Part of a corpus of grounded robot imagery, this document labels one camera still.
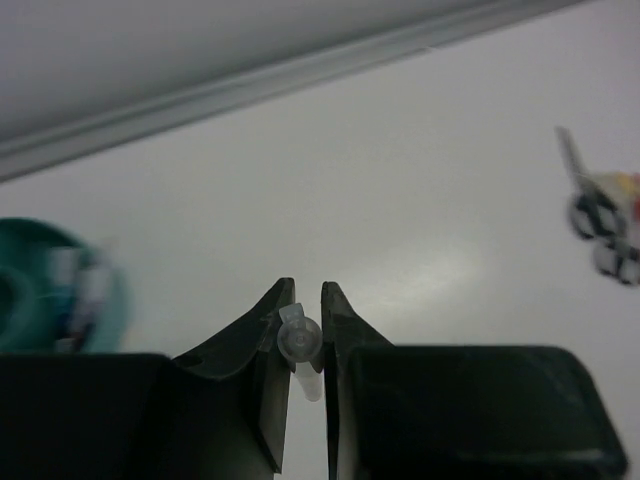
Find teal round organizer container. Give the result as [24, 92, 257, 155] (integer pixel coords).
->
[1, 218, 129, 353]

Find red gel pen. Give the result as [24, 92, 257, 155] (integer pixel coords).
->
[629, 173, 640, 227]

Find clear red pen cap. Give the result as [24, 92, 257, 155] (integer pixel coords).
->
[277, 303, 324, 402]

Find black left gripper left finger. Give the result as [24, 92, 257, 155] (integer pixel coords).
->
[1, 278, 295, 479]

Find black handled scissors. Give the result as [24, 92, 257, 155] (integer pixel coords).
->
[593, 236, 639, 287]
[554, 126, 626, 240]

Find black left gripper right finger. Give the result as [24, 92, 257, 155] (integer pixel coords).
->
[321, 282, 628, 479]

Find aluminium frame rail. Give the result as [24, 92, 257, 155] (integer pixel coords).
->
[1, 0, 562, 180]

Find tan eraser block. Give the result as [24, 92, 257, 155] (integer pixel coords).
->
[593, 172, 639, 202]

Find blue and white pen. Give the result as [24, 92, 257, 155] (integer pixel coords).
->
[48, 246, 113, 353]

